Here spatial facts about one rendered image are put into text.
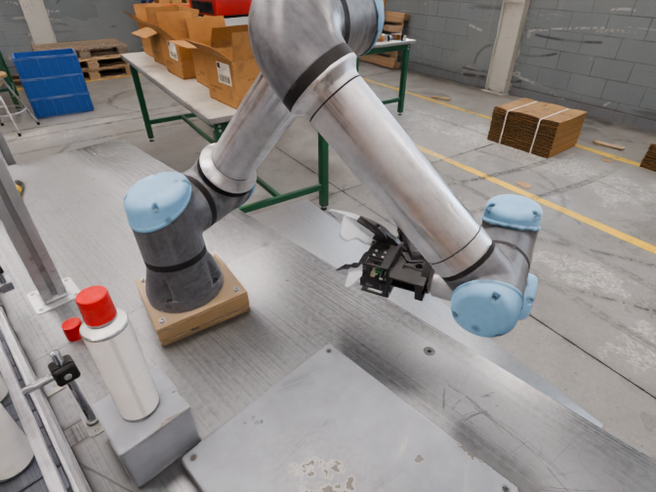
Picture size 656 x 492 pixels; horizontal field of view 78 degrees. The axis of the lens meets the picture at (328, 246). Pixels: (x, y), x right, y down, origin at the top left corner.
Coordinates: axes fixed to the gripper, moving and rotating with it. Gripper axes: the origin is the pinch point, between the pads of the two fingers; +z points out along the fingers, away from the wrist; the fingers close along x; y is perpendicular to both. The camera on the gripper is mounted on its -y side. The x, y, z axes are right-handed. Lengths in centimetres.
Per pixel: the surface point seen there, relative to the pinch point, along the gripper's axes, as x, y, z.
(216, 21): 5, -175, 173
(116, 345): -13.7, 39.3, 6.9
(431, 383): 15.1, 12.9, -23.8
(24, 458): 1, 52, 19
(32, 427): -5, 49, 16
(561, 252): 127, -166, -58
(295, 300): 14.9, 5.7, 8.0
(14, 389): -5, 47, 23
